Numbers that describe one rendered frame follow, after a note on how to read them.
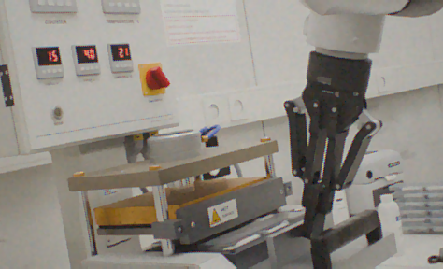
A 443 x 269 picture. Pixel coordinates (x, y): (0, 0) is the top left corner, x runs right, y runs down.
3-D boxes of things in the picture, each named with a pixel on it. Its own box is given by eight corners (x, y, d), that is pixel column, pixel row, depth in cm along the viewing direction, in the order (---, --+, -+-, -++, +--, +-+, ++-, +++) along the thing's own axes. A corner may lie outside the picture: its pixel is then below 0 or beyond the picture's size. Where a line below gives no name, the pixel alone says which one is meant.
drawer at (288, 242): (133, 298, 94) (124, 243, 93) (229, 254, 111) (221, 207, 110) (317, 313, 75) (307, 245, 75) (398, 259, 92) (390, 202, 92)
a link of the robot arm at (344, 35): (364, 14, 74) (356, 63, 75) (412, 13, 83) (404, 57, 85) (270, -2, 81) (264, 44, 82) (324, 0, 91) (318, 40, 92)
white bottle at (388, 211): (387, 258, 162) (378, 198, 161) (381, 253, 167) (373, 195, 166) (408, 254, 162) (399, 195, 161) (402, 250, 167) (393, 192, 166)
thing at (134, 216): (97, 235, 98) (86, 171, 97) (195, 203, 115) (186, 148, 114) (185, 235, 87) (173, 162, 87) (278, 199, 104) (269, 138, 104)
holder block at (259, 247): (143, 269, 93) (139, 251, 93) (230, 233, 109) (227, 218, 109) (237, 274, 83) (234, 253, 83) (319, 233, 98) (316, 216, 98)
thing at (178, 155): (50, 241, 100) (35, 154, 99) (187, 197, 124) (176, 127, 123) (170, 241, 84) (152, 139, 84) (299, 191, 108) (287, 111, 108)
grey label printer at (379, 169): (307, 216, 206) (298, 162, 205) (347, 202, 219) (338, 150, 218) (373, 219, 188) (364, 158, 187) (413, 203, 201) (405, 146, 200)
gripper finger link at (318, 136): (321, 102, 81) (311, 99, 82) (306, 188, 85) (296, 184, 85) (338, 98, 84) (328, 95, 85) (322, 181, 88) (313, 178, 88)
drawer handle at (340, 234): (312, 270, 79) (307, 236, 79) (369, 237, 91) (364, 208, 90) (327, 271, 78) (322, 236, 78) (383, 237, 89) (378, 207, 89)
